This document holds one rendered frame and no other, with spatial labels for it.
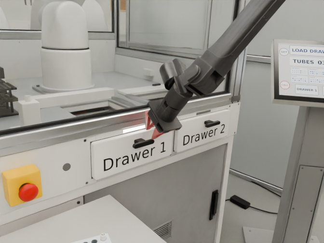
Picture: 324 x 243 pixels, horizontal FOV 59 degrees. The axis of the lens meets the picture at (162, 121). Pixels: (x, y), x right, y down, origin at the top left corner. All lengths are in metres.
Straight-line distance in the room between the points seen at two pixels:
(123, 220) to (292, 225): 1.15
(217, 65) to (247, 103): 1.78
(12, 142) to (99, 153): 0.22
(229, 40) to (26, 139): 0.52
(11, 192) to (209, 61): 0.53
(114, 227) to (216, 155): 0.63
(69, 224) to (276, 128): 1.90
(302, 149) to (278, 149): 0.91
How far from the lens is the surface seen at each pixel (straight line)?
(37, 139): 0.75
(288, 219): 1.73
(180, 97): 0.72
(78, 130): 0.78
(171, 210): 1.18
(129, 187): 0.97
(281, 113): 2.37
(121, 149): 0.85
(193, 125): 1.03
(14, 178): 0.71
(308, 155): 1.57
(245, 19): 0.73
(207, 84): 0.71
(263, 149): 2.50
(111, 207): 0.83
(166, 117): 0.77
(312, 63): 1.45
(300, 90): 1.36
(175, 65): 0.78
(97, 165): 0.82
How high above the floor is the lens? 1.24
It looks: 19 degrees down
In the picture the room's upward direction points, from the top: 3 degrees clockwise
